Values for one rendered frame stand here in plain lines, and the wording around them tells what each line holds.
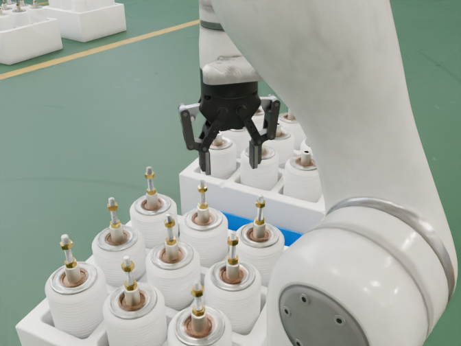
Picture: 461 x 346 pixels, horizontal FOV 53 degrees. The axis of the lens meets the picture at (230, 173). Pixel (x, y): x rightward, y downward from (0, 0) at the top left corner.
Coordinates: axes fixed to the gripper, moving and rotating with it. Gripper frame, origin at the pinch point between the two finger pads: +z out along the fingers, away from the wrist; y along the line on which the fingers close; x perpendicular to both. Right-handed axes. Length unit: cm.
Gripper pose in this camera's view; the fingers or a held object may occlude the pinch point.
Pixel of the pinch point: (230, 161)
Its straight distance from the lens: 65.8
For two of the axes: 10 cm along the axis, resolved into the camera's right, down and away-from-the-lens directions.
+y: -9.7, 1.3, -2.1
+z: 0.1, 8.6, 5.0
